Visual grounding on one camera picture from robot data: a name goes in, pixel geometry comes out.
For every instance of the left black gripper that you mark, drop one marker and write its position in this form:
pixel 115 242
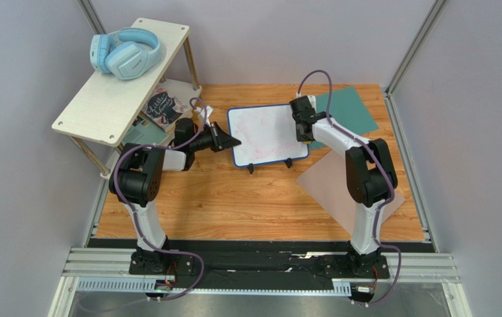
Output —
pixel 220 140

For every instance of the dark floral book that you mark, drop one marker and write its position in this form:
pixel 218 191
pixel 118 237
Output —
pixel 165 109

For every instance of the teal book under shelf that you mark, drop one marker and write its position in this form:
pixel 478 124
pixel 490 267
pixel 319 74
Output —
pixel 146 132

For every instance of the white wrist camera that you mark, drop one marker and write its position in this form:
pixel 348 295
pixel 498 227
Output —
pixel 203 115
pixel 311 99

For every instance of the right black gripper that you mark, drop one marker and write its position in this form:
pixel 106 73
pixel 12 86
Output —
pixel 302 131

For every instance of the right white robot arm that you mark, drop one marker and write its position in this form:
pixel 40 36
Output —
pixel 370 176

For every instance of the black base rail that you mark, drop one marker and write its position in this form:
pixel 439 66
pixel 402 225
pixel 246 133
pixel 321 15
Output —
pixel 259 265

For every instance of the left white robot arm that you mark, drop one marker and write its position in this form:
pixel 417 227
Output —
pixel 136 181

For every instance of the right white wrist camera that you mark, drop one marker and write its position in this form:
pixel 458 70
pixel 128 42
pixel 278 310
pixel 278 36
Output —
pixel 311 99

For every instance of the pinkish grey mat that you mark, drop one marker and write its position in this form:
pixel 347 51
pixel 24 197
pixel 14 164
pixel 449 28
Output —
pixel 325 182

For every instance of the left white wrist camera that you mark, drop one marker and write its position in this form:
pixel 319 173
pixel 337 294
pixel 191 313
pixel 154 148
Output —
pixel 203 115

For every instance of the blue framed whiteboard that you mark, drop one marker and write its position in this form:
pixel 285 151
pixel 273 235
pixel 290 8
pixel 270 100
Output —
pixel 267 134

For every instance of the white two-tier shelf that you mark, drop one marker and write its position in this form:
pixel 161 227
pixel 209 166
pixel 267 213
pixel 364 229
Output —
pixel 105 107

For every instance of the teal mat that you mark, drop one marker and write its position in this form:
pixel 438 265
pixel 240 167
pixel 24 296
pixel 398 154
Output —
pixel 348 110

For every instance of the light blue headphones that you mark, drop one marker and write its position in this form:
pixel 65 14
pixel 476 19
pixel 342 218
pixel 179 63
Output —
pixel 127 54

